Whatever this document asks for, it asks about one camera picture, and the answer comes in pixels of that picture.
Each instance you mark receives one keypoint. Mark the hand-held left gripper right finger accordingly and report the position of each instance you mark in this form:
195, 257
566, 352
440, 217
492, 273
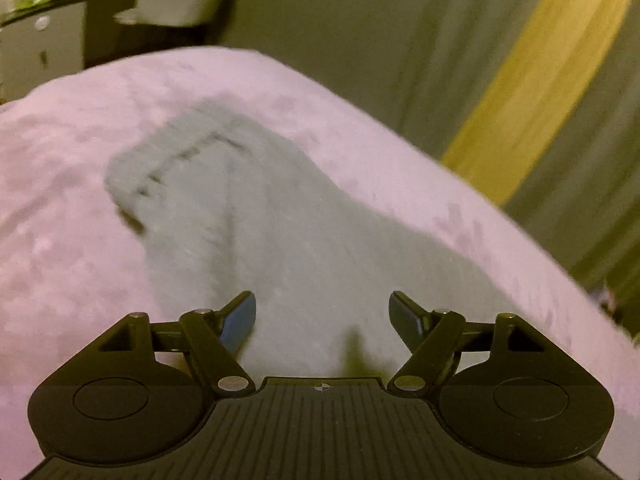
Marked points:
413, 318

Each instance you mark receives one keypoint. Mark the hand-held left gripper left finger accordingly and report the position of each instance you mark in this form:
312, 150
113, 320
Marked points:
241, 316

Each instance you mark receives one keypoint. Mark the grey pants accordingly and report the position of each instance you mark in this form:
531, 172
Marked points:
280, 240

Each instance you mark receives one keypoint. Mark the pink fleece blanket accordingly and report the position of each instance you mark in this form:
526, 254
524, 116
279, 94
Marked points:
65, 220

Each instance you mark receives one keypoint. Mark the yellow curtain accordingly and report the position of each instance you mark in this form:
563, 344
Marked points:
545, 80

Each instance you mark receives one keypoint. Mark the grey curtain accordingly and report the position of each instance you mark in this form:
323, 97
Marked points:
400, 30

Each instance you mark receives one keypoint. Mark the white cabinet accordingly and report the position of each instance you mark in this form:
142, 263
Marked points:
40, 42

